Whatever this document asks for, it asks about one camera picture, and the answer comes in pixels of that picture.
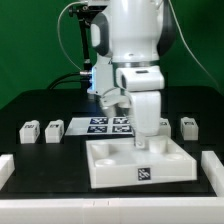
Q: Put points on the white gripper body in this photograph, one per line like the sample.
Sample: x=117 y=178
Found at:
x=144 y=113

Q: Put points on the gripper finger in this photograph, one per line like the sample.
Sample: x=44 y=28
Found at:
x=139 y=140

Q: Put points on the white square tabletop part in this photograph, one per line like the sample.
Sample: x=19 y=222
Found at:
x=117 y=162

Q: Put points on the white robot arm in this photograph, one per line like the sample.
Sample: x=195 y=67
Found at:
x=126 y=35

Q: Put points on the white tag sheet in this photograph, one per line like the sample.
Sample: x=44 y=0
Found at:
x=98 y=126

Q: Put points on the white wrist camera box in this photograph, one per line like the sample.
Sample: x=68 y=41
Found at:
x=140 y=78

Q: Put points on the white obstacle fence wall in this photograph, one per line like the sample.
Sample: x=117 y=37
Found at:
x=163 y=210

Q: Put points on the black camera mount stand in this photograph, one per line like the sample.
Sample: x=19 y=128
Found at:
x=85 y=15

